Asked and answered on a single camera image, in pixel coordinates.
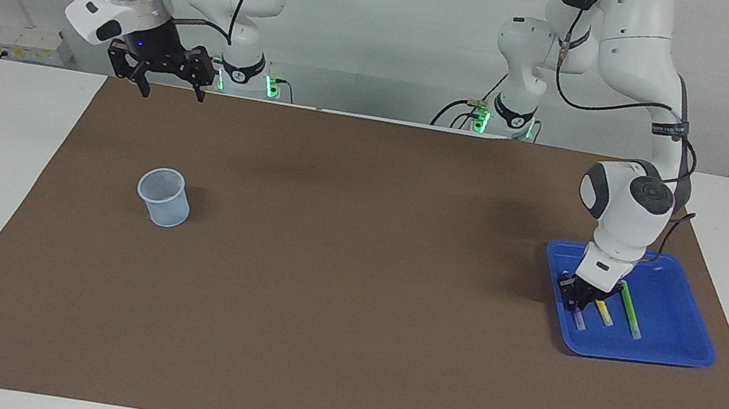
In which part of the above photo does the yellow pen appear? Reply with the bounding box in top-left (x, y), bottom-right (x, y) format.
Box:
top-left (592, 299), bottom-right (617, 329)

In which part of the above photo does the blue plastic tray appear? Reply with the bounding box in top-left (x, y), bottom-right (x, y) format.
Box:
top-left (530, 234), bottom-right (729, 378)

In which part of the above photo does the white power strip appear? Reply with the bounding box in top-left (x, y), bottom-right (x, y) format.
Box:
top-left (0, 21), bottom-right (77, 69)

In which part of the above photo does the brown table mat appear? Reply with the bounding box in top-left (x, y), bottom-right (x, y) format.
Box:
top-left (0, 53), bottom-right (729, 409)

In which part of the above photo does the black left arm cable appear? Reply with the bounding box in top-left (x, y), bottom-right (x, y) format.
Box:
top-left (524, 0), bottom-right (729, 270)

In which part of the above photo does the black base cable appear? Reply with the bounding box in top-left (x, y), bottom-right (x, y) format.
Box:
top-left (276, 78), bottom-right (299, 104)
top-left (430, 62), bottom-right (509, 137)

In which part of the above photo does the green pen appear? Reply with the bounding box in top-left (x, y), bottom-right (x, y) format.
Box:
top-left (611, 280), bottom-right (651, 341)

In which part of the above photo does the translucent plastic cup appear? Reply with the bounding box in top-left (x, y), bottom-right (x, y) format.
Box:
top-left (132, 164), bottom-right (197, 232)

